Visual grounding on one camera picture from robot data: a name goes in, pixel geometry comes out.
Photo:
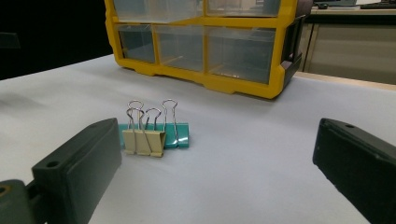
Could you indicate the beige binder clip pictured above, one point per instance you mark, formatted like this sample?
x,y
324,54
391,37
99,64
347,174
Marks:
x,y
140,143

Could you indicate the yellow drawer organizer cabinet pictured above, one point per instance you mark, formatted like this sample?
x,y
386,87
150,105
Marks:
x,y
218,83

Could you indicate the black keyboard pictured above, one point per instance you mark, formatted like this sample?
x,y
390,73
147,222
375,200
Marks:
x,y
378,5

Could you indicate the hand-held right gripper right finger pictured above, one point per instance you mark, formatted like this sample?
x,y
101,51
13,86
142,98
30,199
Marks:
x,y
358,161

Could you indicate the teal binder clip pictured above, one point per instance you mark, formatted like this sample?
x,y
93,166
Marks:
x,y
182,135

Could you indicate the black computer mouse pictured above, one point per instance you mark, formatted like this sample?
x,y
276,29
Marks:
x,y
322,5

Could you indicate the beige office desk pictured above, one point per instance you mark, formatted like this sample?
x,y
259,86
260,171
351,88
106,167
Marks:
x,y
351,46

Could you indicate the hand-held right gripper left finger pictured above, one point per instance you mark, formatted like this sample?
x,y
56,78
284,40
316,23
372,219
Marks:
x,y
81,165

